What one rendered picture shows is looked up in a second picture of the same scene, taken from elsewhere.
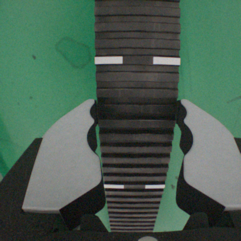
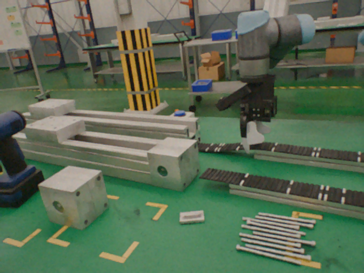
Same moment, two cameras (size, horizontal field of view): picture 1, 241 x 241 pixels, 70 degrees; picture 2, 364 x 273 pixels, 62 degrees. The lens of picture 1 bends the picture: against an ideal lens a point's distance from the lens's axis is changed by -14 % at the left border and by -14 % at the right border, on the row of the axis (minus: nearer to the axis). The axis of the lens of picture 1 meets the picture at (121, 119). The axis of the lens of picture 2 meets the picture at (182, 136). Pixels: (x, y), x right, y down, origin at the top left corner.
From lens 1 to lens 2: 86 cm
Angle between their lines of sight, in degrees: 89
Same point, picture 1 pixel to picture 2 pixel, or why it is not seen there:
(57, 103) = (247, 166)
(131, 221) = (300, 150)
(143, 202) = (285, 147)
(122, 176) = (269, 147)
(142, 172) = (270, 145)
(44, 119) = (251, 169)
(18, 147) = not seen: hidden behind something
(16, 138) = not seen: hidden behind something
